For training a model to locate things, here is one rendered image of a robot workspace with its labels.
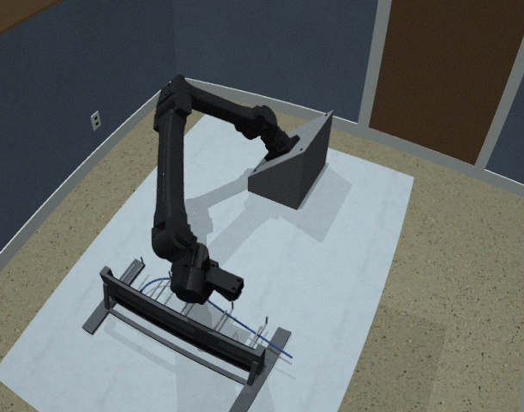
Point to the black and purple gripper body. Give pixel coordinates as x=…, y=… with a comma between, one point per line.
x=205, y=297

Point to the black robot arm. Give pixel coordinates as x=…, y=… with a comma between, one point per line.
x=189, y=283

